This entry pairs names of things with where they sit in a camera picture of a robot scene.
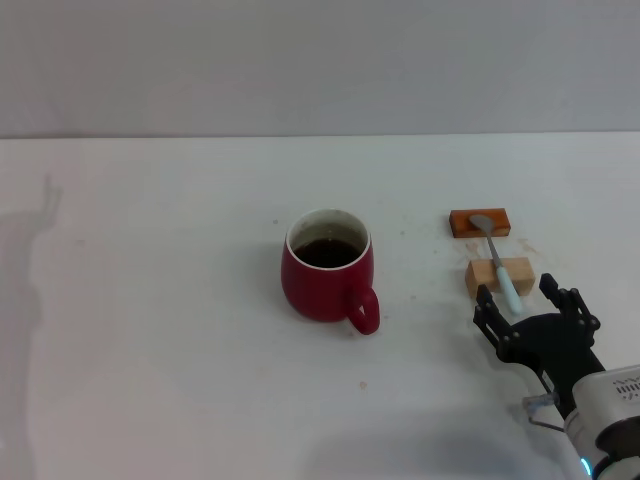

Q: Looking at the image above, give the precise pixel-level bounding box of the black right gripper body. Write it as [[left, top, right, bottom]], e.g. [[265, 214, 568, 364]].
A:
[[498, 313, 607, 419]]

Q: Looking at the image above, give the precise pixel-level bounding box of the spoon with light blue handle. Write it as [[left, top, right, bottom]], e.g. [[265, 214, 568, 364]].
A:
[[468, 213, 524, 315]]

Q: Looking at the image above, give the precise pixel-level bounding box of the red ceramic cup with coffee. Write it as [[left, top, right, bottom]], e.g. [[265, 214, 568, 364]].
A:
[[279, 208, 381, 336]]

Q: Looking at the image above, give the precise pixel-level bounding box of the light wooden spoon rest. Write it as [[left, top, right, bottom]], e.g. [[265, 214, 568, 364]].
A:
[[464, 257, 535, 300]]

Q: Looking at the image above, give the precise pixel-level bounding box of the dark red-brown wooden block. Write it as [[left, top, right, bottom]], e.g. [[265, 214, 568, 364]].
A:
[[448, 208, 512, 241]]

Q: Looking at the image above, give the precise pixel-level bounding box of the grey gripper cable with connector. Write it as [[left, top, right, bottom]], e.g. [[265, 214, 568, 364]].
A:
[[521, 391, 569, 432]]

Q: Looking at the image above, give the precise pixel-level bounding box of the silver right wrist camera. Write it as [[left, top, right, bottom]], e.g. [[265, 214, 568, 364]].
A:
[[572, 364, 640, 419]]

